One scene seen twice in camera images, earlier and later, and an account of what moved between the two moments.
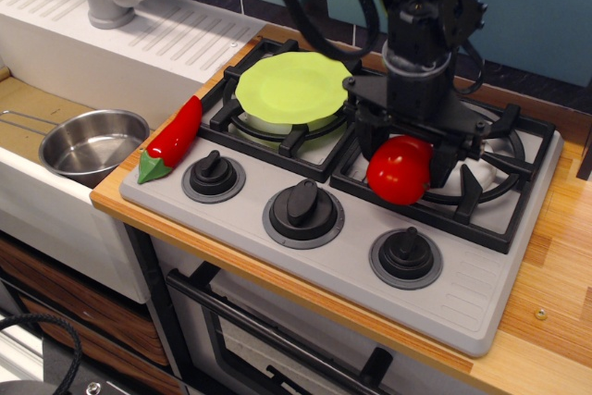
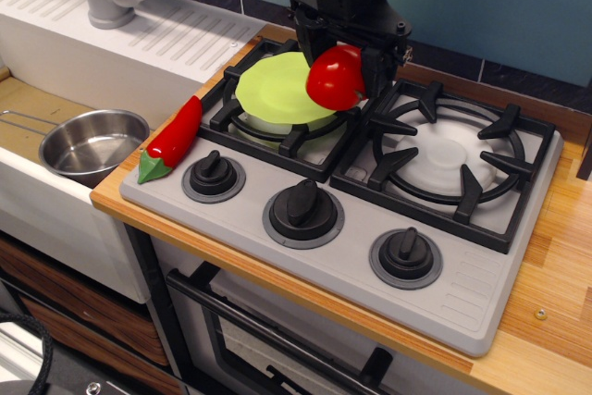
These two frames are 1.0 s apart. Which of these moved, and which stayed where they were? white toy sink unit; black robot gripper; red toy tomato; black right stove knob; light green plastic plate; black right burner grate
Moved: black robot gripper; red toy tomato
Stayed: black right burner grate; light green plastic plate; white toy sink unit; black right stove knob
